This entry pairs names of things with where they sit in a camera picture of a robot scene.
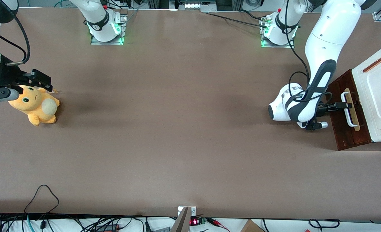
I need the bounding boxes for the looped thin black cable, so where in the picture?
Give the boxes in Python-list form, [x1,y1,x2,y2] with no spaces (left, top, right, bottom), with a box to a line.
[24,184,60,223]

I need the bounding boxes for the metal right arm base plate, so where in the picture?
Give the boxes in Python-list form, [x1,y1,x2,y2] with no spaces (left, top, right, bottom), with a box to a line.
[91,14,127,45]

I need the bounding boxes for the orange plush toy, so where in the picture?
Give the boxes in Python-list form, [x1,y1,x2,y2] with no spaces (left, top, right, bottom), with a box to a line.
[8,85,61,127]

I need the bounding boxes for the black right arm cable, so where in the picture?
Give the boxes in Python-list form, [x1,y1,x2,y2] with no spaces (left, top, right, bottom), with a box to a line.
[0,13,31,65]

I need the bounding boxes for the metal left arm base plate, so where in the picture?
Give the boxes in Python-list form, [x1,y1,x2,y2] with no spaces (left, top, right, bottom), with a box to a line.
[260,16,295,49]

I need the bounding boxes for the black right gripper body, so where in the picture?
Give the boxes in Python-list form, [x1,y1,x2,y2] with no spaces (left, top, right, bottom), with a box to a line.
[0,57,34,89]

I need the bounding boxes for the aluminium profile with bracket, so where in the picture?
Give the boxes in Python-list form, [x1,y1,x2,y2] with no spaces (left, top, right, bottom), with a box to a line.
[170,206,197,232]

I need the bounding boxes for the black flat loop cable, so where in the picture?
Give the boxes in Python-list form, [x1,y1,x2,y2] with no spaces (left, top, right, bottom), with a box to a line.
[308,219,341,229]

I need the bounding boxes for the wooden drawer with white handle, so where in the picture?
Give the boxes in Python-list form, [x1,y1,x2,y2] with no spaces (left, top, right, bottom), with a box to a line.
[337,69,371,145]

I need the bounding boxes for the black power adapter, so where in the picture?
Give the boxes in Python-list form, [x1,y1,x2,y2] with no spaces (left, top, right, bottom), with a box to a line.
[95,224,121,232]

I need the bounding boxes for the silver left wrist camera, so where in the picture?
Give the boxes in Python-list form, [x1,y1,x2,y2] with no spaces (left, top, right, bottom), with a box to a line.
[306,121,329,131]

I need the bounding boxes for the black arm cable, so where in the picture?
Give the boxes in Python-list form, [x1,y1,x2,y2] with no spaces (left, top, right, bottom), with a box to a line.
[0,13,31,65]
[284,0,333,103]

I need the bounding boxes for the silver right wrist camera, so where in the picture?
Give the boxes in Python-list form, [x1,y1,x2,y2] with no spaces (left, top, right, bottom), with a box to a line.
[0,88,19,103]

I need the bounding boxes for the short black table cable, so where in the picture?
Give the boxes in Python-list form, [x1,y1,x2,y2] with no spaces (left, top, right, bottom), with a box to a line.
[240,10,268,20]

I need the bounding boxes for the red clip wires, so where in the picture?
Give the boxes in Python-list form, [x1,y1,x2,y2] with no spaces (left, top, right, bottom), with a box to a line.
[206,218,230,232]

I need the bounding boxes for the metal device with white lights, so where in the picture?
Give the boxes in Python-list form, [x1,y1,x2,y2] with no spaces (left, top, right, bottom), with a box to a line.
[170,0,217,13]

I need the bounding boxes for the long black table cable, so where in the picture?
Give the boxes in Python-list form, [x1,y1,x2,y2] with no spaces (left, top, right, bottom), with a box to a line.
[207,12,268,28]

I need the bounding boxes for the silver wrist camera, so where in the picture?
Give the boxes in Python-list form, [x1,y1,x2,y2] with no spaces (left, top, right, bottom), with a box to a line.
[0,88,19,103]
[306,121,329,131]

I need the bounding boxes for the copper handle on cabinet top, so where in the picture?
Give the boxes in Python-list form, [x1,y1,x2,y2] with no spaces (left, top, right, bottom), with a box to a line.
[362,57,381,73]

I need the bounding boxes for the brown cardboard box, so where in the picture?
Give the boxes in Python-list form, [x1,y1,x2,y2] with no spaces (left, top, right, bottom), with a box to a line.
[240,219,266,232]

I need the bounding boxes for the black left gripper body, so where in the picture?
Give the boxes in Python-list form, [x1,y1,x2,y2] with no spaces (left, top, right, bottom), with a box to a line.
[316,102,337,117]

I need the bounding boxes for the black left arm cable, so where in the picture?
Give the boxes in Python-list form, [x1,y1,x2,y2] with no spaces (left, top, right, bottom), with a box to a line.
[284,0,333,103]

